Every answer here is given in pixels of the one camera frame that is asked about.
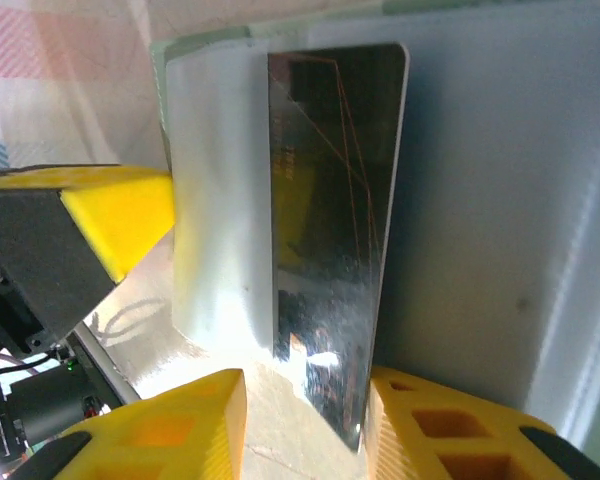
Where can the glossy black credit card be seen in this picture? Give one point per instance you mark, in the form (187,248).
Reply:
(330,200)

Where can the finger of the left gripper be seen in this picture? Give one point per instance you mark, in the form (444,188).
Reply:
(120,215)

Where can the mint green card holder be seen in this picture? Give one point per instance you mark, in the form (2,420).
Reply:
(480,200)

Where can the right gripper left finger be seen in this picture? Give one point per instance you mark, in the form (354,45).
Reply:
(155,440)

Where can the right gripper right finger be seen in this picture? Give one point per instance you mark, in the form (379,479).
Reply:
(455,450)

